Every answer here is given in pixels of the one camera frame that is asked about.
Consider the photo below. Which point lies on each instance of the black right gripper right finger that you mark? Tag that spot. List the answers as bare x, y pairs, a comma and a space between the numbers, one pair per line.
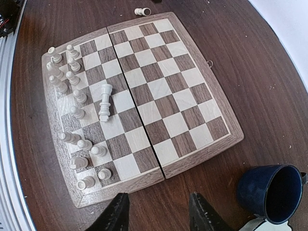
203, 217

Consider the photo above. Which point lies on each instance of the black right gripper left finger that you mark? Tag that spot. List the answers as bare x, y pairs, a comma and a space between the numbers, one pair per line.
115, 217

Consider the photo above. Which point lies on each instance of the white rook corner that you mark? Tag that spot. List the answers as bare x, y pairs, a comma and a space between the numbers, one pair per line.
85, 183
54, 55

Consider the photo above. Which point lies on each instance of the white knight piece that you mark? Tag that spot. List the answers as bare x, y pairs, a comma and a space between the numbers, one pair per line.
78, 162

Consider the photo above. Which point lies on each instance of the wooden chess board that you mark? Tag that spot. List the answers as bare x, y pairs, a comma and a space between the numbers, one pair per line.
168, 112

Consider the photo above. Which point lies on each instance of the small white pawn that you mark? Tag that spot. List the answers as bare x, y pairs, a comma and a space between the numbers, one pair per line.
80, 96

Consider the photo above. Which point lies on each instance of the white king piece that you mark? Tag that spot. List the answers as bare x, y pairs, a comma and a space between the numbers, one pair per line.
104, 112

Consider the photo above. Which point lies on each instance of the white pawn cluster piece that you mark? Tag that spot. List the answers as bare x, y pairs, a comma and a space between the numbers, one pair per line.
73, 79

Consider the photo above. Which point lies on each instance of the edge white pawn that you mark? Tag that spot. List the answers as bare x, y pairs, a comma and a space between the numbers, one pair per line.
73, 53

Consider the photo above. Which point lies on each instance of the white queen piece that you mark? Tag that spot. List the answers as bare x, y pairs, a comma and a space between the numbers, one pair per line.
142, 11

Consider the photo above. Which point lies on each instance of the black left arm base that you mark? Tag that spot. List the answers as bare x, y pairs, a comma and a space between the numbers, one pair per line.
10, 11

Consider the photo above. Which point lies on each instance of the white scalloped bowl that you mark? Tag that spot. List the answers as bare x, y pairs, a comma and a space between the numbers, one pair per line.
260, 224

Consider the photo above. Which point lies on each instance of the dark blue cup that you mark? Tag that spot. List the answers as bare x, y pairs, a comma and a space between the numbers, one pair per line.
272, 192

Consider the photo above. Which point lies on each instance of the cluster pawn three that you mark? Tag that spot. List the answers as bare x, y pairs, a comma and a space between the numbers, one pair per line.
77, 112

